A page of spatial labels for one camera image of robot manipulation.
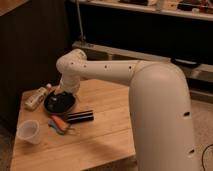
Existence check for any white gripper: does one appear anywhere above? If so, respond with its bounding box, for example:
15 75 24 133
54 77 80 95

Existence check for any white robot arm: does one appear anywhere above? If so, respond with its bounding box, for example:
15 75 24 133
56 49 199 171

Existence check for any black ceramic bowl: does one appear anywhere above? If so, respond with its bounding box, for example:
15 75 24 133
44 91 76 114

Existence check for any white plastic bottle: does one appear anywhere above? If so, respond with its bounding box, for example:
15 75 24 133
24 83 52 111

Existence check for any black rectangular box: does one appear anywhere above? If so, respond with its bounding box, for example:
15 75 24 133
67 110 94 124

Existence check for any blue grey tool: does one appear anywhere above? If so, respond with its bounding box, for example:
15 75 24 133
48 120 75 135

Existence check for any clear plastic cup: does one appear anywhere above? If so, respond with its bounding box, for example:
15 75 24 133
16 120 41 145

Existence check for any metal pole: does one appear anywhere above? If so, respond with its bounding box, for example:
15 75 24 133
76 0 86 45

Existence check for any wooden shelf unit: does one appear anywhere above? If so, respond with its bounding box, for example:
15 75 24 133
73 0 213 103

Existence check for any black handle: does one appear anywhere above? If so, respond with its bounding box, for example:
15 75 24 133
170 58 201 68

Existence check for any black cable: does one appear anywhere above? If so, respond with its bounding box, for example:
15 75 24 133
200 143 213 171

